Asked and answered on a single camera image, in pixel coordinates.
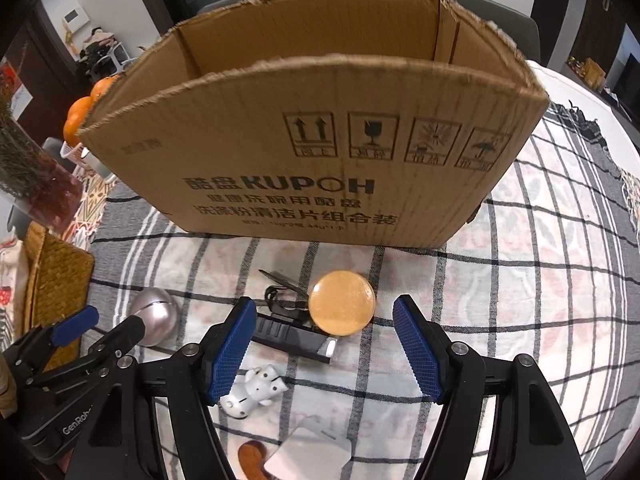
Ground white square block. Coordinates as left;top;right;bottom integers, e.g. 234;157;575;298
263;422;353;480

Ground amber translucent round disc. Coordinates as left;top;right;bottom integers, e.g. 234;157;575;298
307;270;376;337

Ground cardboard box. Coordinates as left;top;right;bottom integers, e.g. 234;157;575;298
77;0;551;251

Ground white spotted dog figurine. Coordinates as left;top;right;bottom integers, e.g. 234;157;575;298
219;364;287;418

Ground cluttered white rack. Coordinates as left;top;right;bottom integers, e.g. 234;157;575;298
77;27;136;81

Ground red wall poster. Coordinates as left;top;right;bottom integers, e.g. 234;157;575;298
0;57;28;121

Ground gold gift bags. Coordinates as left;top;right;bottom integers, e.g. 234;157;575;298
567;57;606;91

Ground white plastic basket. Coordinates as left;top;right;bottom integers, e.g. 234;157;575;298
60;140;108;171

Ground glass vase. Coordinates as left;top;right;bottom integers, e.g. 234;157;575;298
0;155;86;233

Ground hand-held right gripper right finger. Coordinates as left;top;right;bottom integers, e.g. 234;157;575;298
392;295;586;480

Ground brown cork mat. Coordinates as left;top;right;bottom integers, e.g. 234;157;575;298
22;222;96;358

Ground wood panel cabinet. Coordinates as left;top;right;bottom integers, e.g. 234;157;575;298
571;0;626;76

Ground brown wooden piece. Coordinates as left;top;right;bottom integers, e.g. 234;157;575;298
237;441;276;480

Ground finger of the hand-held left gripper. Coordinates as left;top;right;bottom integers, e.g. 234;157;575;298
50;316;147;386
30;305;101;361

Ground dark wooden door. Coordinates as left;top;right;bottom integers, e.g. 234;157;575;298
532;0;576;67
0;0;71;131

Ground silver egg-shaped object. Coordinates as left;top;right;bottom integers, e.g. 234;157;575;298
129;287;180;348

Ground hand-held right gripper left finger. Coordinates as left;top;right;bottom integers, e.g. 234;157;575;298
65;296;258;480

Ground striped grey white cloth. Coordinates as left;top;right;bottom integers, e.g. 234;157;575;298
80;100;640;480

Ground dried purple flowers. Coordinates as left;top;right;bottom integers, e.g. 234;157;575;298
0;95;51;196

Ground black folding knife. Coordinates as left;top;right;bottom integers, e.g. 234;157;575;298
250;310;339;364

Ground black television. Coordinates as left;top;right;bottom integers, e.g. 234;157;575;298
612;25;640;126

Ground pile of oranges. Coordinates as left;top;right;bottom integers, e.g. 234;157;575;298
62;74;123;148

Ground black metal clip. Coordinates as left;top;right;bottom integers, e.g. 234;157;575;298
258;269;313;323

